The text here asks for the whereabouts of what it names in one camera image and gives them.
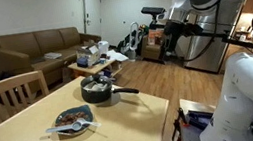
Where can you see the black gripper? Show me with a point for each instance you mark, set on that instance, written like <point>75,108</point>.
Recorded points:
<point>175,30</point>

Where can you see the grey measuring spoon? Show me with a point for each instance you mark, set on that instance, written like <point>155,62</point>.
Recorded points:
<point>75,126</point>

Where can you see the glass pot lid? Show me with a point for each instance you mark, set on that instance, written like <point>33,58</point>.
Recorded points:
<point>98,79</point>

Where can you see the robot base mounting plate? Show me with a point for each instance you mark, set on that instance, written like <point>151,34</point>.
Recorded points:
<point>195,117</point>

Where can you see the grey cloth in pot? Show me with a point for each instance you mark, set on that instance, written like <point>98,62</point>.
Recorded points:
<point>94,86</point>

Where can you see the white measuring spoon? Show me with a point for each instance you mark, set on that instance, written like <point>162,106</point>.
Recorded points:
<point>83,121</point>

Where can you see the stainless steel refrigerator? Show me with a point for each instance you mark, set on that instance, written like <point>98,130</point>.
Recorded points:
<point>207,52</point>

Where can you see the wooden coffee table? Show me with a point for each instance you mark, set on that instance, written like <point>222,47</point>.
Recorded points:
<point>112,66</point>

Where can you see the cardboard box on table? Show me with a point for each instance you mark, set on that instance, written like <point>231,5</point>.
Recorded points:
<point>87,56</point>

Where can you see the brown sofa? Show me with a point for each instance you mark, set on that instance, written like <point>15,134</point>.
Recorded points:
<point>46,50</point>

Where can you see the blue bowl of food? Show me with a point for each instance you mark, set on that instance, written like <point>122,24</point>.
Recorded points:
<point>71,115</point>

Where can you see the wooden chair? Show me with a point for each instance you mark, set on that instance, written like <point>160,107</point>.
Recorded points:
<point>16,94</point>

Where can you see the black camera on stand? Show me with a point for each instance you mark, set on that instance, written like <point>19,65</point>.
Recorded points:
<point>152,11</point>

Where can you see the black pot with handle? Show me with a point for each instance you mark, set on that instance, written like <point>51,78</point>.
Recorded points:
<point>99,97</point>

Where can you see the red handled clamp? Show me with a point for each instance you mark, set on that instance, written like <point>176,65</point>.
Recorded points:
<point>179,121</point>

